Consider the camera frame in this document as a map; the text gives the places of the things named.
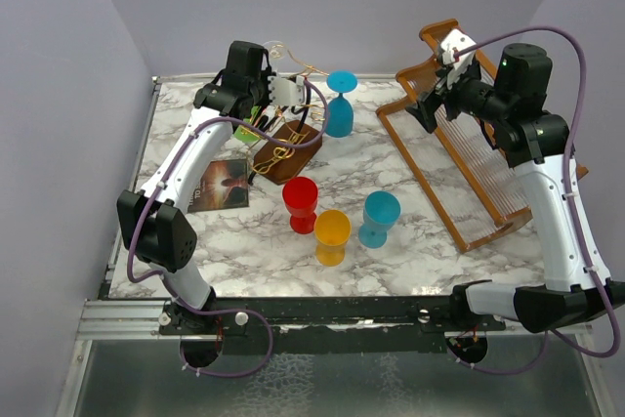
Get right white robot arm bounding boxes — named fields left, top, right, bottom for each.
left=407, top=30, right=624, bottom=333

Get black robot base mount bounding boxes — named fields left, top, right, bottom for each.
left=158, top=295, right=505, bottom=355

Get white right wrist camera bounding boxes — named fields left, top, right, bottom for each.
left=436, top=28, right=476, bottom=92

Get green plastic goblet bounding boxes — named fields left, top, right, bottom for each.
left=233, top=105, right=262, bottom=144

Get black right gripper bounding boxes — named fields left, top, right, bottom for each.
left=406, top=59, right=512, bottom=133

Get clear wine glass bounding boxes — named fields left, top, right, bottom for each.
left=263, top=40, right=286, bottom=70

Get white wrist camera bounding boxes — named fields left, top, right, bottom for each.
left=268, top=75, right=307, bottom=107
left=436, top=28, right=476, bottom=92

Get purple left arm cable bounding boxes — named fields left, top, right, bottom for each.
left=126, top=77, right=332, bottom=380

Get wooden ribbed glass divider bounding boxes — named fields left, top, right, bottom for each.
left=375, top=19, right=590, bottom=255

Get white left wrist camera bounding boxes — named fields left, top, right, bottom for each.
left=268, top=75, right=307, bottom=107

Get gold wire wine glass rack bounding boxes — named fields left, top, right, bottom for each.
left=247, top=44, right=330, bottom=187

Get dark book three days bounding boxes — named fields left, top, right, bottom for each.
left=187, top=159, right=249, bottom=213

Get blue plastic goblet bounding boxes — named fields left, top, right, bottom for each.
left=358, top=190, right=401, bottom=249
left=325, top=70, right=357, bottom=138

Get red plastic goblet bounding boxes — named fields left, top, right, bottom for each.
left=282, top=176, right=318, bottom=234

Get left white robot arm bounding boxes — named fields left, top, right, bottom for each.
left=116, top=40, right=273, bottom=334

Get yellow plastic goblet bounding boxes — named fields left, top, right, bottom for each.
left=313, top=210, right=352, bottom=267

